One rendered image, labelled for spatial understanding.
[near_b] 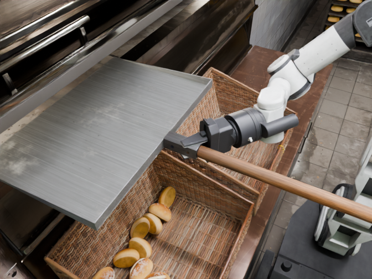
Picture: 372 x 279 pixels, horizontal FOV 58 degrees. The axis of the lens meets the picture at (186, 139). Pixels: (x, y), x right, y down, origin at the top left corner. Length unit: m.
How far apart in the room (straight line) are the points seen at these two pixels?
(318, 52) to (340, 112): 1.99
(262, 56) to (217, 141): 1.66
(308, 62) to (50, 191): 0.80
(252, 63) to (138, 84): 1.39
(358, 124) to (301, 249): 1.40
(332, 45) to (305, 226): 1.15
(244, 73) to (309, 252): 1.11
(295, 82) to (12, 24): 0.78
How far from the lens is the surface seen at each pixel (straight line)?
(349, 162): 2.65
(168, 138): 0.81
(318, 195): 0.76
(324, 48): 1.10
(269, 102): 0.87
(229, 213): 1.40
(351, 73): 3.60
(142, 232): 1.33
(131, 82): 1.06
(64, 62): 0.70
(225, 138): 0.82
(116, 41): 0.81
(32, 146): 0.91
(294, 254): 1.88
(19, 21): 0.78
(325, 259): 1.92
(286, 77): 1.10
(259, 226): 1.43
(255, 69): 2.28
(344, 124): 2.96
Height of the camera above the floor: 1.77
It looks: 44 degrees down
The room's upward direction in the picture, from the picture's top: straight up
